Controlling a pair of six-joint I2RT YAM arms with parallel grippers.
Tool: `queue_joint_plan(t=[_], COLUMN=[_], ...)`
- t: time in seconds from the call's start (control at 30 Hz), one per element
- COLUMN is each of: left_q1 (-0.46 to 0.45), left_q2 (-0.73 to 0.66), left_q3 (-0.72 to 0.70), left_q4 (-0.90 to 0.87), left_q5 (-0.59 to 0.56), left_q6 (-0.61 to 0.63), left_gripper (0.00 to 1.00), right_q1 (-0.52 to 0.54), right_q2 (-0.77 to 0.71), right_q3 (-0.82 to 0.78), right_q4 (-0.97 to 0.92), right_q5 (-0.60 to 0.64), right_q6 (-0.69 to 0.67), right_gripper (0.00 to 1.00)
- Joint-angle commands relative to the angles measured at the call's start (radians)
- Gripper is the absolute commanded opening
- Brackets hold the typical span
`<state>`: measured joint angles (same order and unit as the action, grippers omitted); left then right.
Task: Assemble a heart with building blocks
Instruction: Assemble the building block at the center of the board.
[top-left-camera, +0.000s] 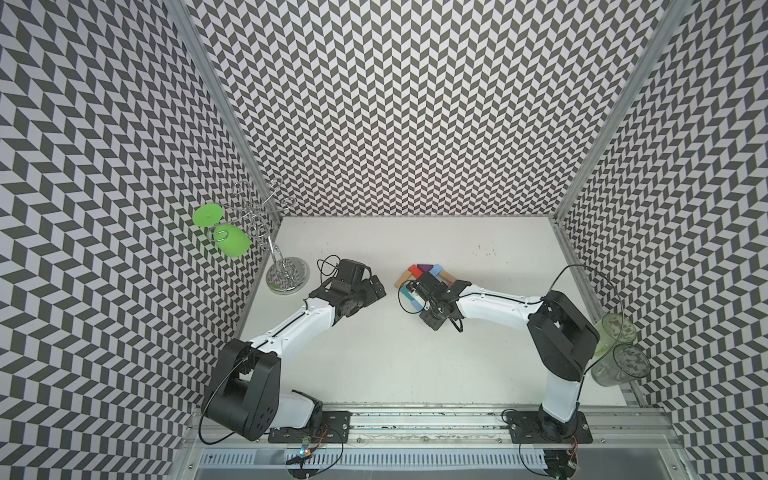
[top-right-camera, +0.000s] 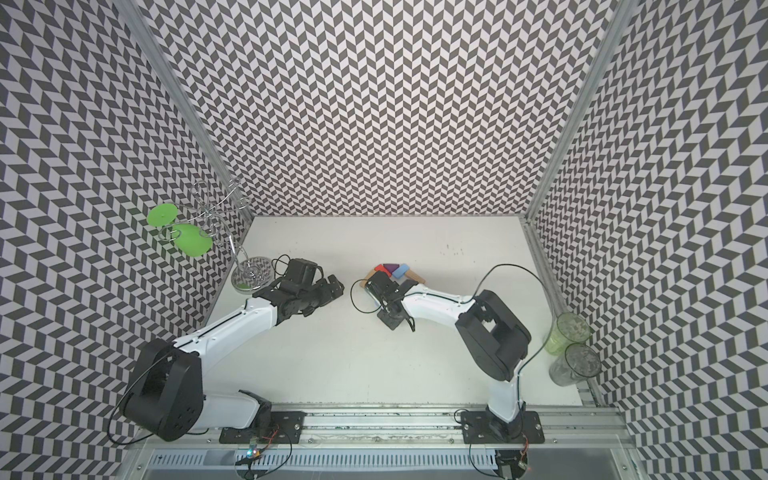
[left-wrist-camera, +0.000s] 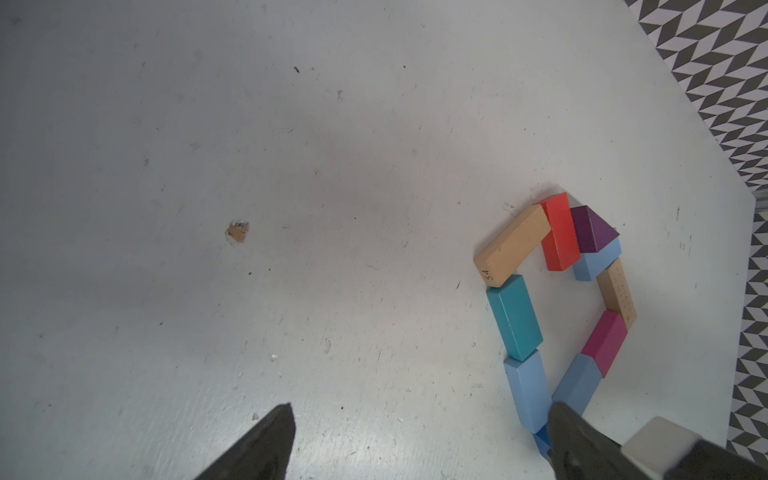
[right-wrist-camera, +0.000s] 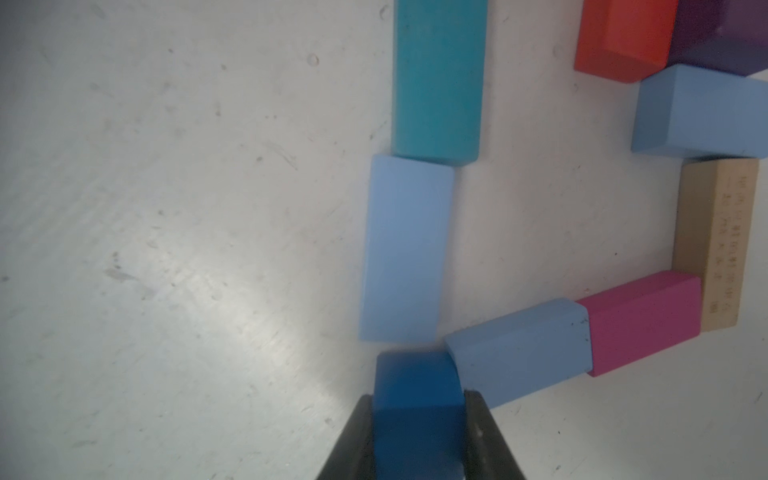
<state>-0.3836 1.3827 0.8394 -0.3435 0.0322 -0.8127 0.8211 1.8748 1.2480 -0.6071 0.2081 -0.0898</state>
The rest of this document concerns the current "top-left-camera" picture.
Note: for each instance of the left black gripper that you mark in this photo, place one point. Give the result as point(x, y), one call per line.
point(371, 295)

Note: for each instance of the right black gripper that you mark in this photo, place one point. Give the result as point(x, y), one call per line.
point(432, 322)

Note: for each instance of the natural wood block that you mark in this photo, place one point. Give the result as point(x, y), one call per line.
point(446, 278)
point(402, 279)

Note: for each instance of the teal rectangular block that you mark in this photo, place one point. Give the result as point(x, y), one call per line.
point(404, 290)

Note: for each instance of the red rectangular block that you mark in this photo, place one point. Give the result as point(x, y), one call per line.
point(415, 271)

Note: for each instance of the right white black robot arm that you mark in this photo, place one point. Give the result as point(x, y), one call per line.
point(564, 338)

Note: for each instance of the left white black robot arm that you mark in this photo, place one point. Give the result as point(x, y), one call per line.
point(244, 393)

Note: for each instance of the lower green cup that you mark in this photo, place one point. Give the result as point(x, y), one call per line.
point(231, 240)

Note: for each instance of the green cup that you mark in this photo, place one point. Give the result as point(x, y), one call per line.
point(231, 240)
point(208, 215)

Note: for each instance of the upper green cup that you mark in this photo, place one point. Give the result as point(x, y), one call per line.
point(208, 215)

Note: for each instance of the green transparent glass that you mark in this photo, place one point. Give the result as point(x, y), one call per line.
point(613, 329)

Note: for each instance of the grey transparent glass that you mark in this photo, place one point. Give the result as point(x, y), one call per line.
point(623, 364)

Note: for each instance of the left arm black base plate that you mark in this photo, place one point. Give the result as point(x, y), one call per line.
point(332, 427)

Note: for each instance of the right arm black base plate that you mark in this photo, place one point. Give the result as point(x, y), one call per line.
point(538, 427)

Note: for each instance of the aluminium front rail frame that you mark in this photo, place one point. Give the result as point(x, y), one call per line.
point(418, 441)

